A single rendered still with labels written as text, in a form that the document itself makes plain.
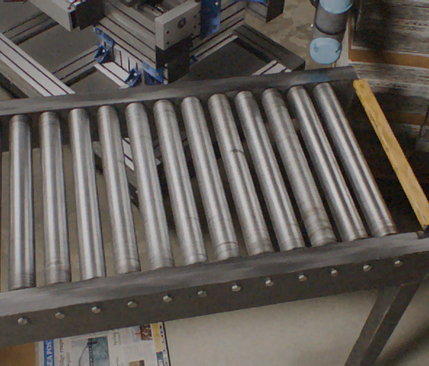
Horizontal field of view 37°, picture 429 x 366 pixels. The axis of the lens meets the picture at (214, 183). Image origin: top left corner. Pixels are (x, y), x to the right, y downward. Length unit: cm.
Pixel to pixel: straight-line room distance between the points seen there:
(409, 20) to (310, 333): 98
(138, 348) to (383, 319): 80
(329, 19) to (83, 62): 120
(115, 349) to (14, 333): 78
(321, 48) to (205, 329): 95
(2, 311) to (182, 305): 32
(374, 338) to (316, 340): 47
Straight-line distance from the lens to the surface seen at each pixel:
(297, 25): 308
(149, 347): 200
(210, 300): 124
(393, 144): 144
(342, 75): 160
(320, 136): 144
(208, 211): 129
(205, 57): 250
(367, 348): 167
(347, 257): 125
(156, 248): 123
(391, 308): 149
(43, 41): 264
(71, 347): 202
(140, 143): 139
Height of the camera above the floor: 182
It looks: 51 degrees down
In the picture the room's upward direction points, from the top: 4 degrees clockwise
